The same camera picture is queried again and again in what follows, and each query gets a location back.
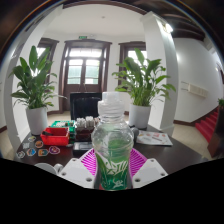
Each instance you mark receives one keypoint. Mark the printed paper sheet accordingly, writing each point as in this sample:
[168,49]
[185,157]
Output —
[155,138]

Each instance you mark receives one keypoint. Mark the grey ball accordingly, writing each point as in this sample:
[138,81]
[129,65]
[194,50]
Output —
[135,132]

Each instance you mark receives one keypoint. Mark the green exit sign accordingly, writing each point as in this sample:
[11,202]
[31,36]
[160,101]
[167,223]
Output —
[82,37]

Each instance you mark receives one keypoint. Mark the flat black device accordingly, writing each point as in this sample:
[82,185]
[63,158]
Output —
[82,146]

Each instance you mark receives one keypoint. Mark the red plastic box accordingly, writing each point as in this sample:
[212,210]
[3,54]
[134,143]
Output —
[55,138]

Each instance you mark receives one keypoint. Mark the clear green-labelled drink bottle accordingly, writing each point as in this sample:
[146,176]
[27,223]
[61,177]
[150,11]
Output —
[112,143]

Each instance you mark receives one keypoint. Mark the wooden double glass door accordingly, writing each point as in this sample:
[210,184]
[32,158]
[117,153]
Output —
[85,71]

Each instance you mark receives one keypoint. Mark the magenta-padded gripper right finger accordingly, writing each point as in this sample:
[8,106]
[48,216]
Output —
[150,171]

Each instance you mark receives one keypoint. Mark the green box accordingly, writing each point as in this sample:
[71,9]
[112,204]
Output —
[63,124]

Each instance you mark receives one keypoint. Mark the wooden framed window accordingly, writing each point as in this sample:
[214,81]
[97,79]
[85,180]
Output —
[41,50]
[133,55]

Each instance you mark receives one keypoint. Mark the white wall radiator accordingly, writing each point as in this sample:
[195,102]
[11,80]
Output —
[196,90]

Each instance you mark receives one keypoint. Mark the red carpeted staircase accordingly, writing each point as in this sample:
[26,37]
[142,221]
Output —
[208,125]

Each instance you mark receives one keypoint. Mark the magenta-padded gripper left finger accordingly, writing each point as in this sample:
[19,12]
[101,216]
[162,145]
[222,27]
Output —
[75,171]

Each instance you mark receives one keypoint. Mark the brown tray with white cups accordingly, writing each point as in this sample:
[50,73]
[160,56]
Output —
[85,131]

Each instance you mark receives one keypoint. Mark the leafy plant in white pot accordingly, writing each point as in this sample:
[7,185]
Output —
[139,115]
[36,120]

